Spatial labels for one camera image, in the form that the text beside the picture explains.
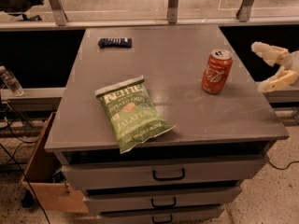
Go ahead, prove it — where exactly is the bottom grey drawer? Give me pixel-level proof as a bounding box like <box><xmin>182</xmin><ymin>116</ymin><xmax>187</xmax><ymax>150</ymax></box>
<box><xmin>99</xmin><ymin>205</ymin><xmax>223</xmax><ymax>224</ymax></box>

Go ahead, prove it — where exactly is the brown cardboard box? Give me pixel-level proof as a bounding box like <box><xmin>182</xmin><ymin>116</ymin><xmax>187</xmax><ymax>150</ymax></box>
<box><xmin>21</xmin><ymin>113</ymin><xmax>88</xmax><ymax>213</ymax></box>

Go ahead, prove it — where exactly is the clear plastic water bottle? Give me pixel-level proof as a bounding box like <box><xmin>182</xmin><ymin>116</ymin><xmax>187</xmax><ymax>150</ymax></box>
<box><xmin>0</xmin><ymin>66</ymin><xmax>24</xmax><ymax>96</ymax></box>

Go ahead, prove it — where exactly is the grey drawer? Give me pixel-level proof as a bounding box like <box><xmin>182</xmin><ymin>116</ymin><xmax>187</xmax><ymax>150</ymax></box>
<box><xmin>83</xmin><ymin>186</ymin><xmax>242</xmax><ymax>213</ymax></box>
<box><xmin>99</xmin><ymin>205</ymin><xmax>223</xmax><ymax>224</ymax></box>
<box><xmin>62</xmin><ymin>155</ymin><xmax>268</xmax><ymax>190</ymax></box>

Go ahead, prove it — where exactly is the red coke can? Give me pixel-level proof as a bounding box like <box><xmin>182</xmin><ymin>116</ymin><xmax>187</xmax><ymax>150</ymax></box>
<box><xmin>202</xmin><ymin>49</ymin><xmax>233</xmax><ymax>94</ymax></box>

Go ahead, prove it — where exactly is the black floor cable right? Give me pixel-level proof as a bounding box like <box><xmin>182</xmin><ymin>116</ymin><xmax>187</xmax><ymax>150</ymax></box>
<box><xmin>267</xmin><ymin>160</ymin><xmax>299</xmax><ymax>171</ymax></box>

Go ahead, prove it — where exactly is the black floor cable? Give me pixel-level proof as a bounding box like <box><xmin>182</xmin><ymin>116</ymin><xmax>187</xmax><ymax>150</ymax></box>
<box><xmin>267</xmin><ymin>160</ymin><xmax>299</xmax><ymax>171</ymax></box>
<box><xmin>0</xmin><ymin>100</ymin><xmax>54</xmax><ymax>224</ymax></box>

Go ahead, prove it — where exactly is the metal railing frame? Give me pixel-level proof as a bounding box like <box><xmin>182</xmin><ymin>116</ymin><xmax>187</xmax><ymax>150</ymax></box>
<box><xmin>0</xmin><ymin>0</ymin><xmax>299</xmax><ymax>31</ymax></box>

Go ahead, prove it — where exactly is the middle grey drawer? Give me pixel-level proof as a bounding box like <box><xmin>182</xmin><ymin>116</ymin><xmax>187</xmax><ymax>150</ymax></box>
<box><xmin>83</xmin><ymin>186</ymin><xmax>242</xmax><ymax>213</ymax></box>

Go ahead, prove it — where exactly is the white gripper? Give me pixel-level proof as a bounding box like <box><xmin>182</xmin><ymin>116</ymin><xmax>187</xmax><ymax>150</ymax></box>
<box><xmin>251</xmin><ymin>42</ymin><xmax>299</xmax><ymax>93</ymax></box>

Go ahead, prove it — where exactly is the grey drawer cabinet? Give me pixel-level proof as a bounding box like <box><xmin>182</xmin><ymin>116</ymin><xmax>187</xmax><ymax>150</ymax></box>
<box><xmin>44</xmin><ymin>23</ymin><xmax>291</xmax><ymax>224</ymax></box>

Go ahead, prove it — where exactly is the green jalapeno chips bag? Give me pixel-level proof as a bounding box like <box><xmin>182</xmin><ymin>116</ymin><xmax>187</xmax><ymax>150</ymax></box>
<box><xmin>94</xmin><ymin>76</ymin><xmax>174</xmax><ymax>154</ymax></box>

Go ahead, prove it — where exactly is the dark blue ridged object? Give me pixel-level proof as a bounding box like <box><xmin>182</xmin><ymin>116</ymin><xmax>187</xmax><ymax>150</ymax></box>
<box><xmin>98</xmin><ymin>37</ymin><xmax>132</xmax><ymax>49</ymax></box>

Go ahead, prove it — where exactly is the black floor cable left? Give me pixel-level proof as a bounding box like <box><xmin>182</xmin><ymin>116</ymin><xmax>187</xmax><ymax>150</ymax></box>
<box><xmin>0</xmin><ymin>100</ymin><xmax>54</xmax><ymax>224</ymax></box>

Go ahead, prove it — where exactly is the top grey drawer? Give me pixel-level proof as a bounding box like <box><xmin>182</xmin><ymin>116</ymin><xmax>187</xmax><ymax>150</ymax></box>
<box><xmin>62</xmin><ymin>155</ymin><xmax>268</xmax><ymax>190</ymax></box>

